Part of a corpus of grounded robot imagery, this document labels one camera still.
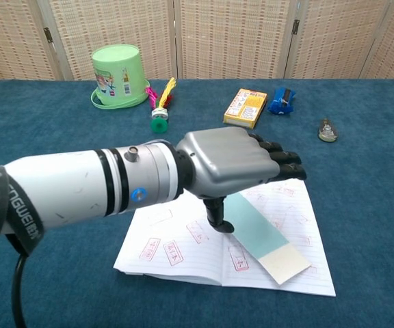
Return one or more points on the left silver and black robot hand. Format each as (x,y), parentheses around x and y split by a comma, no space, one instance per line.
(231,160)

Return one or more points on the white and light-blue bookmark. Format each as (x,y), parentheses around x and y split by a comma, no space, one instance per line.
(262,235)

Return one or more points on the white lined notebook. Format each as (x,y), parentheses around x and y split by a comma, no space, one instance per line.
(169,246)

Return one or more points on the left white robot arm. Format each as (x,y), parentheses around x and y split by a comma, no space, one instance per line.
(63,188)

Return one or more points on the yellow card box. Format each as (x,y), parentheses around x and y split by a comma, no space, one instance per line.
(245,107)

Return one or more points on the blue pencil sharpener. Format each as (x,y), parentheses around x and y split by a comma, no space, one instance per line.
(280,102)

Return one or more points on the feather shuttlecock with green base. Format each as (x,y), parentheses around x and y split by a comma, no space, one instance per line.
(159,124)

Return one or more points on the small glass bottle ornament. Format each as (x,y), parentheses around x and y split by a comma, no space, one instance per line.
(327,131)

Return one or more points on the dark metal screen hinge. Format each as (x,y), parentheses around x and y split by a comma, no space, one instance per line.
(48,35)
(295,27)

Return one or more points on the woven folding screen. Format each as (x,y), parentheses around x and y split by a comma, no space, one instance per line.
(231,34)

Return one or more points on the upturned green plastic bucket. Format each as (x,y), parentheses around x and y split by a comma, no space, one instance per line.
(118,75)

